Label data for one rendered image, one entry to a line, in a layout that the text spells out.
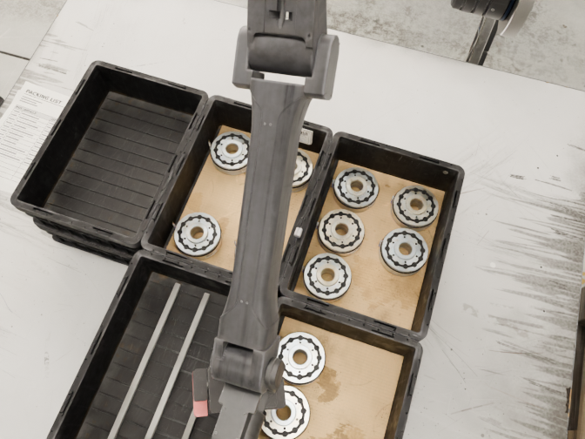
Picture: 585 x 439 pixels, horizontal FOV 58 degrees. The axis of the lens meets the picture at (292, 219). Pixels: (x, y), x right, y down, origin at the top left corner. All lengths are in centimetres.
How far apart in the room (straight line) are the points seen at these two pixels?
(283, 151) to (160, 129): 80
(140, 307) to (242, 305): 58
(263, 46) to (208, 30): 111
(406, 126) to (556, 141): 41
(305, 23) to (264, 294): 30
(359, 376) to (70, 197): 76
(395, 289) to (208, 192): 48
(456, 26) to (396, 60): 115
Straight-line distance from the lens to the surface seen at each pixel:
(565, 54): 286
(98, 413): 118
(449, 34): 274
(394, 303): 118
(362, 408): 114
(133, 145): 136
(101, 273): 138
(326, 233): 117
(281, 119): 59
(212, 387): 83
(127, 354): 118
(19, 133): 164
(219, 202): 124
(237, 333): 65
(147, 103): 142
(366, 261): 120
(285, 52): 60
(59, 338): 138
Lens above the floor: 195
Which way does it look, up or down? 67 degrees down
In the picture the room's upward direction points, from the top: 2 degrees clockwise
